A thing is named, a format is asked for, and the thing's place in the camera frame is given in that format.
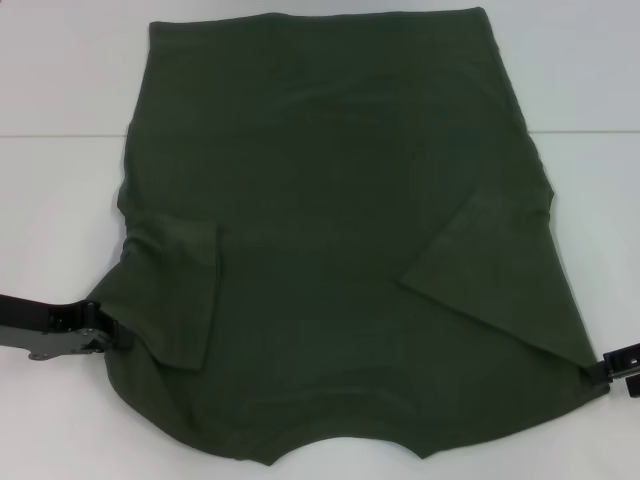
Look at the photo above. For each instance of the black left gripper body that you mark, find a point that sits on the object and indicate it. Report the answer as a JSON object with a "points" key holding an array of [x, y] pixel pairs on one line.
{"points": [[25, 312]]}

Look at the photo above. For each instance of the dark green shirt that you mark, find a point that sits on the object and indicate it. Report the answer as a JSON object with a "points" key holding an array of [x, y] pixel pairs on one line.
{"points": [[320, 200]]}

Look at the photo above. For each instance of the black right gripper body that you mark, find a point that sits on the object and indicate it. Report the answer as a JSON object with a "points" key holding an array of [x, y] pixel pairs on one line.
{"points": [[625, 362]]}

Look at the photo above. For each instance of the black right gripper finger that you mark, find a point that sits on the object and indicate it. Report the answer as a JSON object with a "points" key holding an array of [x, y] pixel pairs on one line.
{"points": [[600, 375]]}

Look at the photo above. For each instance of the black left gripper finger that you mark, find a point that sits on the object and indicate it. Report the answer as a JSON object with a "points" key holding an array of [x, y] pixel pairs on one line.
{"points": [[75, 314], [107, 337]]}

